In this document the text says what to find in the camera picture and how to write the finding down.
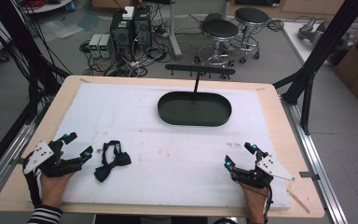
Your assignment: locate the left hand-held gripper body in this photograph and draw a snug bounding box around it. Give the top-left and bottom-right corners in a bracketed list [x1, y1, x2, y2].
[22, 140, 85, 178]

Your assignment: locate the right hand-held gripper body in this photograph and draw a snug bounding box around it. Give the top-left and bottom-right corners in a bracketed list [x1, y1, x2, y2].
[229, 151, 296, 189]

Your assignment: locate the black bow tie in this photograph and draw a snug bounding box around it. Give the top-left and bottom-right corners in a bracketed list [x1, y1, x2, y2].
[93, 140, 132, 184]

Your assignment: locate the black rack with oval tray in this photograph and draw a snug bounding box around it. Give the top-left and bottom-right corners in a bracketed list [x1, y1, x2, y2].
[157, 63, 237, 128]

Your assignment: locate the person's left hand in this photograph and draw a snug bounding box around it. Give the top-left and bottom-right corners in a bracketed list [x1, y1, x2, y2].
[39, 172, 76, 209]

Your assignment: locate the person's right hand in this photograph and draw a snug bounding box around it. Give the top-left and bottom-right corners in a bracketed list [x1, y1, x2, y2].
[240, 182, 269, 224]

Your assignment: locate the grey tape piece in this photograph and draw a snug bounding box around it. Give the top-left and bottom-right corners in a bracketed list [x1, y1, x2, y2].
[298, 171, 321, 182]

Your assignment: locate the thin wooden stick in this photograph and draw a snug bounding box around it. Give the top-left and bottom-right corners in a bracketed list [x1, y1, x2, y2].
[285, 188, 311, 215]

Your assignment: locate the white foam mat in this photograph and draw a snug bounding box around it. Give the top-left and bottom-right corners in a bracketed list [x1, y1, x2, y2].
[28, 81, 292, 210]

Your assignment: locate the grey power supply unit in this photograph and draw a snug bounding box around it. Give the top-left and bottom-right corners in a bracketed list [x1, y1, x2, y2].
[88, 33, 103, 59]
[98, 34, 116, 59]

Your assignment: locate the black computer tower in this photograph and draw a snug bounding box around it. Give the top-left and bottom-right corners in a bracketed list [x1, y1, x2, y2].
[132, 5, 153, 51]
[109, 10, 135, 61]

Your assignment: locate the black round stool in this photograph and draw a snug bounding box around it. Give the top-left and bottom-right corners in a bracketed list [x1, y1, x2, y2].
[194, 18, 241, 68]
[232, 7, 270, 65]

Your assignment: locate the grey robot part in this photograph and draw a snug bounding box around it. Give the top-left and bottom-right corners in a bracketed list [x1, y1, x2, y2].
[297, 16, 332, 45]

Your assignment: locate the round white table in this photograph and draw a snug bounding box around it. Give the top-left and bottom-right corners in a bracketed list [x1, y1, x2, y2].
[21, 0, 76, 15]

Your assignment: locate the white box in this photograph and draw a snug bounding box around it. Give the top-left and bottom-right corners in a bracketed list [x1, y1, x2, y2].
[121, 6, 135, 21]

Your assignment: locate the grey table leg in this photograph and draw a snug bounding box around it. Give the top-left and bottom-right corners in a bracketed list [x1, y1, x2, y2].
[167, 0, 184, 61]

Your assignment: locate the black gripper strap cable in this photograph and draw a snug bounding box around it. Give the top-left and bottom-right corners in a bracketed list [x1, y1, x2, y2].
[22, 164, 44, 209]

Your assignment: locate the aluminium rail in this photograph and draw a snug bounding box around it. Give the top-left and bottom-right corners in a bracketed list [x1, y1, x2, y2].
[0, 120, 36, 208]
[280, 95, 351, 224]

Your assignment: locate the tangle of floor cables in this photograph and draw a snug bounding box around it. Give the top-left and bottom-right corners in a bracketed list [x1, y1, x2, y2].
[79, 36, 173, 78]

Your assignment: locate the black frame with cables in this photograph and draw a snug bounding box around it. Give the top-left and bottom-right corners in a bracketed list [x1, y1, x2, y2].
[0, 0, 73, 126]

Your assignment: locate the black metal frame strut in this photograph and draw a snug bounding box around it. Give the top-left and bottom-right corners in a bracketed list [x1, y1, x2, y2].
[272, 0, 358, 136]

